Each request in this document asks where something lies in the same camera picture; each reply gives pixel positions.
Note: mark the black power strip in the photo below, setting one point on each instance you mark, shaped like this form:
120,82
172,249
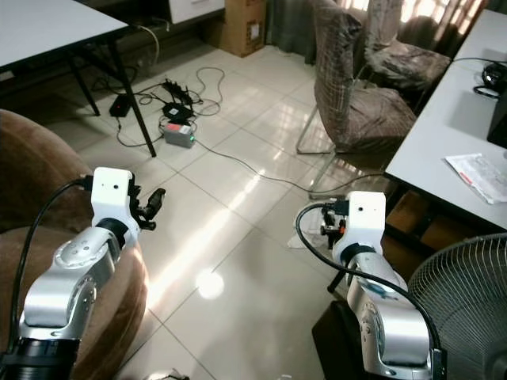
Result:
178,91

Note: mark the brown sofa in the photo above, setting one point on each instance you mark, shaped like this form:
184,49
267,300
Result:
40,182

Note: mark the white table with black legs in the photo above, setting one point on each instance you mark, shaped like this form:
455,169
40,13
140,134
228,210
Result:
47,24

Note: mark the brown cardboard box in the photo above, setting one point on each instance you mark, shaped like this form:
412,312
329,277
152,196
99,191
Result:
242,28

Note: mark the brown box under desk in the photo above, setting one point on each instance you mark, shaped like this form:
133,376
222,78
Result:
428,229

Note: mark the black stool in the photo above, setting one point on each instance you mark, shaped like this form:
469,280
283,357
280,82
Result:
333,340

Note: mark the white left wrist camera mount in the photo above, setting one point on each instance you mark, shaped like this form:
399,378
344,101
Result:
113,194

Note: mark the grey curtain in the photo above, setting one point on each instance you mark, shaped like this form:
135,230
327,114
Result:
289,24

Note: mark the grey box device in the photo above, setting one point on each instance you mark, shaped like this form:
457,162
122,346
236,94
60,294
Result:
179,134

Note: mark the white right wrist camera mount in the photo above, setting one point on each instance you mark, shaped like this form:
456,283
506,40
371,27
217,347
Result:
366,215

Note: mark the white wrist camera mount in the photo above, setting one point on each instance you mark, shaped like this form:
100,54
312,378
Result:
113,194
366,215

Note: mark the plaid covered metal chair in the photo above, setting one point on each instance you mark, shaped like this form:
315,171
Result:
352,103

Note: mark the black power adapter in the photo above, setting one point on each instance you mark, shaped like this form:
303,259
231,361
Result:
120,104

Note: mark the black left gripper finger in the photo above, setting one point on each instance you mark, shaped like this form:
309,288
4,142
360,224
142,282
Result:
158,198

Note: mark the grey desk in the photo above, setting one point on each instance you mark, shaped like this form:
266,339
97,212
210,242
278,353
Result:
444,119

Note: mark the white cabinet drawer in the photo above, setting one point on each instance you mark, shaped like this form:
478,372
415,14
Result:
196,8

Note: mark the printed white paper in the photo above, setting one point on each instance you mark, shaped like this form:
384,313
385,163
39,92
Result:
479,176

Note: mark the black device on desk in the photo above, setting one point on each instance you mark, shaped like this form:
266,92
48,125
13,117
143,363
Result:
499,119

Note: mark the patterned cushioned chair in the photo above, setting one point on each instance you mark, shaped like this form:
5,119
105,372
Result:
404,63

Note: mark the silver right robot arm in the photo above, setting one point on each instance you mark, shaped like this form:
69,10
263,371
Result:
396,324

